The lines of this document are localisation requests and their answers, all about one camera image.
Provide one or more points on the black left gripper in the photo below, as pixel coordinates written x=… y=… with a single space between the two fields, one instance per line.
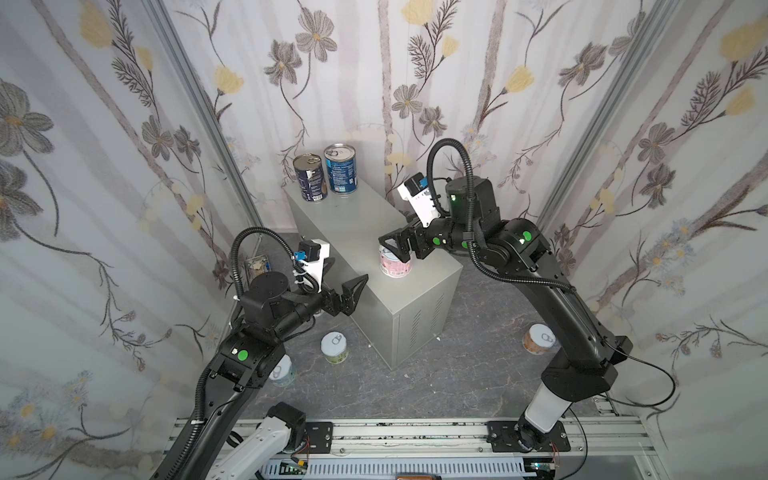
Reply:
x=330 y=299

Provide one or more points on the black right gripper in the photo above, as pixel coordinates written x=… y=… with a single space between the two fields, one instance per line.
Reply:
x=414 y=240

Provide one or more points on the pink label can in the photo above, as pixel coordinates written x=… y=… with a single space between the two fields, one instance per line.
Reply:
x=391 y=266

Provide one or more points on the blue label tall can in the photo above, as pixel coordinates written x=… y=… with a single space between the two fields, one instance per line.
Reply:
x=340 y=161

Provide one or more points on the dark navy tall can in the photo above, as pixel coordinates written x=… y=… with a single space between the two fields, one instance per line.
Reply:
x=310 y=176

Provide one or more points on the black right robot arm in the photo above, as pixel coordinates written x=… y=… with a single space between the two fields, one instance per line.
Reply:
x=456 y=211

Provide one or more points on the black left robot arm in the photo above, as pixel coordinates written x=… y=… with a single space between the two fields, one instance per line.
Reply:
x=269 y=311

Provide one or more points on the grey metal cabinet counter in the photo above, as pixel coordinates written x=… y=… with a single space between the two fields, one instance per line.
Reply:
x=397 y=316

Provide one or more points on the green label flat can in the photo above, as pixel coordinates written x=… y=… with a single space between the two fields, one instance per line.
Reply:
x=334 y=347

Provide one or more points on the teal label flat can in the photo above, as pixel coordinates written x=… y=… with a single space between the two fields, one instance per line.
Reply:
x=284 y=372

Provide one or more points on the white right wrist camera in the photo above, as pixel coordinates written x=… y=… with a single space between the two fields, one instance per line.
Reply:
x=415 y=191

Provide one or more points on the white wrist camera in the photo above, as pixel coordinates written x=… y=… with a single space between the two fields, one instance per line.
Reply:
x=415 y=191
x=309 y=262

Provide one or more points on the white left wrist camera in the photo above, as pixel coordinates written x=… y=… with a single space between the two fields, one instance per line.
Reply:
x=309 y=262

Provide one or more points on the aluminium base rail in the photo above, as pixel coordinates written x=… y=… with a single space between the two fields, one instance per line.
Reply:
x=585 y=448

